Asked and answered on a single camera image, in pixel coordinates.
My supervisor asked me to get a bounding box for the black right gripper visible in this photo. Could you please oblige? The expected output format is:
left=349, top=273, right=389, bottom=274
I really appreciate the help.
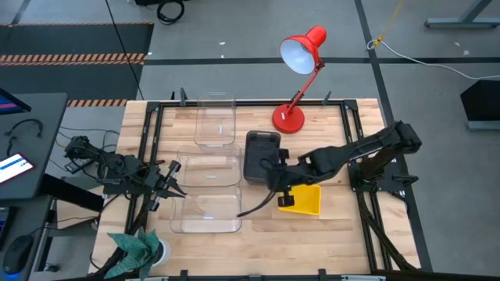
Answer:
left=265, top=148, right=304, bottom=208

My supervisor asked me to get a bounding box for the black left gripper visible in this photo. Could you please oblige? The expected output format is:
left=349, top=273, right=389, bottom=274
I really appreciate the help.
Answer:
left=142, top=159, right=188, bottom=212

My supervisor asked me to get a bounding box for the yellow slotted plastic basket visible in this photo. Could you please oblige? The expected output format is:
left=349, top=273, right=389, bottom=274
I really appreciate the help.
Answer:
left=277, top=184, right=323, bottom=216

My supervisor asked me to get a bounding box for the clear plastic bin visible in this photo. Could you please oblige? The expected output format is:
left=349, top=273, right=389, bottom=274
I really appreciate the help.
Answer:
left=193, top=91, right=238, bottom=148
left=169, top=184, right=244, bottom=234
left=176, top=144, right=243, bottom=188

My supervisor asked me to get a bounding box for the black plastic basket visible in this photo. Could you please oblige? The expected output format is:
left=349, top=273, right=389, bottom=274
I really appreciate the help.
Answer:
left=243, top=130, right=282, bottom=185

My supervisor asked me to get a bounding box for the red desk lamp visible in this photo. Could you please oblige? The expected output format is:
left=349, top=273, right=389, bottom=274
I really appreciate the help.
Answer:
left=271, top=25, right=328, bottom=135

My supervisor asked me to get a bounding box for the white plant pot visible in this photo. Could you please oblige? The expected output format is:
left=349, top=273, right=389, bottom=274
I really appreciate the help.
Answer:
left=151, top=237, right=173, bottom=268

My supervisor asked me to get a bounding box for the green artificial plant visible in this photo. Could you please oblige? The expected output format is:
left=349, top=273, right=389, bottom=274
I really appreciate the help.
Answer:
left=104, top=229, right=162, bottom=280

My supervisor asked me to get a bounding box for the dark grey desk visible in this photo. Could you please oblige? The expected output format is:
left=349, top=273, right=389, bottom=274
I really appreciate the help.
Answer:
left=0, top=92, right=70, bottom=201

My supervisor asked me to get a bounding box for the black headset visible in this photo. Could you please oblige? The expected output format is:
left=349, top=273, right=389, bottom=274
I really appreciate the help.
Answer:
left=4, top=118, right=45, bottom=157

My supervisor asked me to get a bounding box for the black computer mouse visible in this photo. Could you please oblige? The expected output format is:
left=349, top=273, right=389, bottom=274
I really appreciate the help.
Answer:
left=2, top=234, right=35, bottom=276

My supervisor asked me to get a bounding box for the black hazard-striped floor mat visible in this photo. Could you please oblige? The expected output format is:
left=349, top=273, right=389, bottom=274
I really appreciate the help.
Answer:
left=0, top=22, right=155, bottom=108

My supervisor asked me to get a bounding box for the computer monitor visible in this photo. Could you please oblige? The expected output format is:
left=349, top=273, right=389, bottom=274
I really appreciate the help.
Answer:
left=0, top=87, right=33, bottom=116

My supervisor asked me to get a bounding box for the black box on stand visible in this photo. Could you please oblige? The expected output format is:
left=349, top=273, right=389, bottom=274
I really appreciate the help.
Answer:
left=459, top=79, right=500, bottom=132

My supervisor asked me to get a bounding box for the grey table leg foot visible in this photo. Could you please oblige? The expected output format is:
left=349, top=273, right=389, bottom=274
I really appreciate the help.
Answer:
left=424, top=0, right=500, bottom=30

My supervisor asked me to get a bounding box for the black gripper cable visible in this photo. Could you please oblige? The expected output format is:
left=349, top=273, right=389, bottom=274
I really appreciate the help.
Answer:
left=237, top=190, right=277, bottom=219

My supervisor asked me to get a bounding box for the black aluminium table frame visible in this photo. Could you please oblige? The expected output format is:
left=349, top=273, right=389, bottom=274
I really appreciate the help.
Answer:
left=123, top=98, right=423, bottom=281

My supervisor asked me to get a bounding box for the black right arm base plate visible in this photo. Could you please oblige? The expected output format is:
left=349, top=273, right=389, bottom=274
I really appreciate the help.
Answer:
left=347, top=158, right=420, bottom=193

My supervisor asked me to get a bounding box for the thin black floor cable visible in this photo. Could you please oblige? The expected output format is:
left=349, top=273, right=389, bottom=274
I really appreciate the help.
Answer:
left=104, top=0, right=146, bottom=101

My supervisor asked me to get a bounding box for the coiled black cable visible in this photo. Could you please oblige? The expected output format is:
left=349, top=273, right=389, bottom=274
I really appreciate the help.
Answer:
left=156, top=0, right=186, bottom=26

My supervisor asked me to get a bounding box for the white floor cable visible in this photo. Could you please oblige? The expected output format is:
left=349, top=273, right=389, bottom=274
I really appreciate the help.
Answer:
left=366, top=38, right=500, bottom=81

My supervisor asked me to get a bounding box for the yellow cable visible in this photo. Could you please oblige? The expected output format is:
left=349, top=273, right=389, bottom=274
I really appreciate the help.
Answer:
left=372, top=0, right=405, bottom=48

